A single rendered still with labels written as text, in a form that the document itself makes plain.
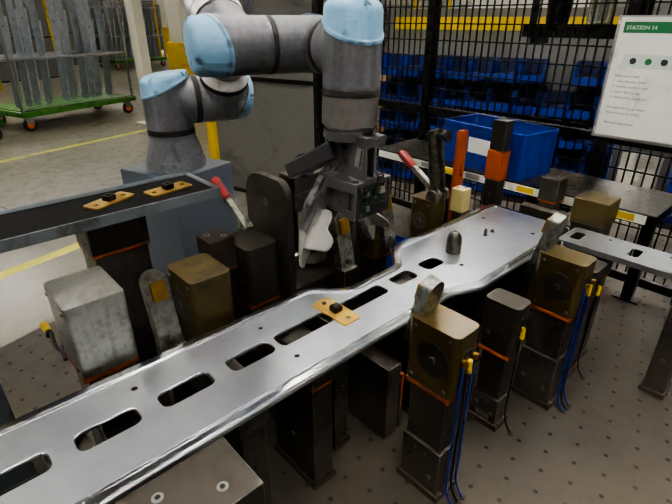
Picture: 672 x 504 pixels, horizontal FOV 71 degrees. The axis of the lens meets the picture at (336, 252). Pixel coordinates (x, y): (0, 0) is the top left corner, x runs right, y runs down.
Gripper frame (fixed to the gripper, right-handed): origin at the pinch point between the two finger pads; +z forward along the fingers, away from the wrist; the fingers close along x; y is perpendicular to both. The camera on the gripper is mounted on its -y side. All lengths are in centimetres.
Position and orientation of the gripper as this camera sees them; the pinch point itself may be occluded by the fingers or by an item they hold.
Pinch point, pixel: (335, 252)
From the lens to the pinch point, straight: 74.8
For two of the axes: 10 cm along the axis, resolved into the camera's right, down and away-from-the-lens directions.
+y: 6.7, 3.5, -6.5
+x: 7.4, -3.0, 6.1
